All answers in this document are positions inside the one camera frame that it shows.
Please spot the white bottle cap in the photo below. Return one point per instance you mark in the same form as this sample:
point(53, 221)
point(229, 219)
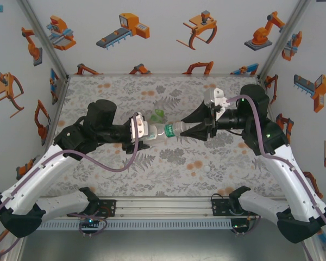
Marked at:
point(183, 128)
point(206, 169)

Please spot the clear bottle with butterfly label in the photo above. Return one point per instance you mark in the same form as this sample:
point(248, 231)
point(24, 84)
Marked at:
point(169, 130)

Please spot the clear cup with green liquid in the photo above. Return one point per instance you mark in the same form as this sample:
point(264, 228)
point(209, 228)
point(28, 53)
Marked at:
point(159, 114)

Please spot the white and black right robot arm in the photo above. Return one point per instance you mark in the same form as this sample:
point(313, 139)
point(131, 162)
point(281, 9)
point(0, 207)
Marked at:
point(296, 185)

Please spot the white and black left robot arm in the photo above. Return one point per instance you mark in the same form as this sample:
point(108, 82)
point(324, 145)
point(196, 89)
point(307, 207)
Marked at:
point(30, 179)

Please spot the floral fern print tablecloth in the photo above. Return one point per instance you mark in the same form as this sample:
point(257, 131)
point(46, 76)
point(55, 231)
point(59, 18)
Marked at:
point(163, 176)

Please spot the small circuit board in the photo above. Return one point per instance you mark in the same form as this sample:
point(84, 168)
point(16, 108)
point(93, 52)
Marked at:
point(88, 221)
point(239, 225)

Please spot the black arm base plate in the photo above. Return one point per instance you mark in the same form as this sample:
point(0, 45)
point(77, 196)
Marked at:
point(108, 208)
point(218, 209)

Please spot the aluminium frame post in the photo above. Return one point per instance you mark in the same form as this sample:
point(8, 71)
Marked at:
point(44, 40)
point(282, 40)

